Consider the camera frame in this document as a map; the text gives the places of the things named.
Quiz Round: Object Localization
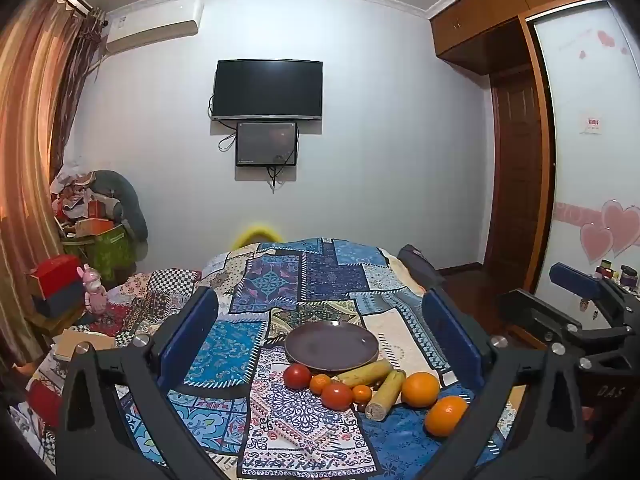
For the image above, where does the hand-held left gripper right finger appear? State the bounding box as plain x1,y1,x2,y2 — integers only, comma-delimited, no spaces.
421,287,589,480

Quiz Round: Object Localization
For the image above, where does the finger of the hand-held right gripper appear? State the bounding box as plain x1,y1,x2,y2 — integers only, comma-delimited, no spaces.
500,289,631,357
548,262,640,328

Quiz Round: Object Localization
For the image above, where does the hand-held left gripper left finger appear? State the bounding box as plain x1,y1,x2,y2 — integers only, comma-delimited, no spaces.
57,286,251,480

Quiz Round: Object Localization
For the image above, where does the large orange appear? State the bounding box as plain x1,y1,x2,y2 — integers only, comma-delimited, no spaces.
424,395,469,437
401,371,441,408

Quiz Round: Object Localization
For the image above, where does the yellow corn cob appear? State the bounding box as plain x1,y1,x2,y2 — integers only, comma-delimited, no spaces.
364,369,407,422
334,359,394,388

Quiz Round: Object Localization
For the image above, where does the red tomato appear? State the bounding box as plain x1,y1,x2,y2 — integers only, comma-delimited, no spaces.
320,382,354,411
283,363,313,390

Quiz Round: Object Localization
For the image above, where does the purple ceramic plate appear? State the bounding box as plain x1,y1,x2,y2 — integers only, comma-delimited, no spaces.
284,322,381,374

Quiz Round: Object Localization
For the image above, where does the checkered patchwork bedsheet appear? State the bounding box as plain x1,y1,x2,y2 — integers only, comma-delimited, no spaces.
90,267,202,348

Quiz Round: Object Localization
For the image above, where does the pink plush rabbit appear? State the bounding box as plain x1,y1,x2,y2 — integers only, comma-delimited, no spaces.
76,262,109,314

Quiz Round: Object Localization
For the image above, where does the flat cardboard box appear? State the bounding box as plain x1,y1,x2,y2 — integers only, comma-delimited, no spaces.
52,329,117,362

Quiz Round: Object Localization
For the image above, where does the brown wooden door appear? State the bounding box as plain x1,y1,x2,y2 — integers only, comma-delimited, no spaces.
486,67,547,281

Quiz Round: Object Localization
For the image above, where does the patchwork printed tablecloth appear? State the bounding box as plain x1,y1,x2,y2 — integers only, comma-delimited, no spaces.
115,237,526,480

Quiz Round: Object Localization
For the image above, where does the yellow chair back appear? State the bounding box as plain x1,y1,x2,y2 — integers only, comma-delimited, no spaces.
232,222,282,250

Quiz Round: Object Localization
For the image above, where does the green patterned box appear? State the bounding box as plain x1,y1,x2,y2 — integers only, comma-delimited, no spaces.
62,222,139,282

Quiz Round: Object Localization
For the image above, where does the dark grey box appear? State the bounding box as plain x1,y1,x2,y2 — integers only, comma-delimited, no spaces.
32,280,89,319

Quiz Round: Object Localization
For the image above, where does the grey bolster pillow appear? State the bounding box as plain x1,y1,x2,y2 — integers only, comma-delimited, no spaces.
92,170,150,244

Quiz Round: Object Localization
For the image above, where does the red box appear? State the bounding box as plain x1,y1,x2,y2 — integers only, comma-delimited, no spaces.
27,254,84,299

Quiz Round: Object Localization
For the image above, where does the pile of cluttered packaging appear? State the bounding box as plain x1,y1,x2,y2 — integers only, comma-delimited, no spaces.
50,161,126,228

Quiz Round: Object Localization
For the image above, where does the orange curtain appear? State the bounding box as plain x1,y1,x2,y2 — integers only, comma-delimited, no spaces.
0,0,96,366

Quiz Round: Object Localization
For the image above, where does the wooden overhead cabinet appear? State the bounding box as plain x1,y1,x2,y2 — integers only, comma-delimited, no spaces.
428,0,607,75

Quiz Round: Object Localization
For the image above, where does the dark patterned curtain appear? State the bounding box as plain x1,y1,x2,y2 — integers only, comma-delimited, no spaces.
49,7,109,181

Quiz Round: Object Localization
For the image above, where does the white air conditioner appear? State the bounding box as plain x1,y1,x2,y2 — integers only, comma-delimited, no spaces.
102,0,205,55

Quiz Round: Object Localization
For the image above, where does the small black wall monitor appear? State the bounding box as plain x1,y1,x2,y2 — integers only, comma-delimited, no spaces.
235,121,299,168

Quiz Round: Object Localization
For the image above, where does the black wall television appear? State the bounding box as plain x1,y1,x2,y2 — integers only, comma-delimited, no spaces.
212,59,324,122

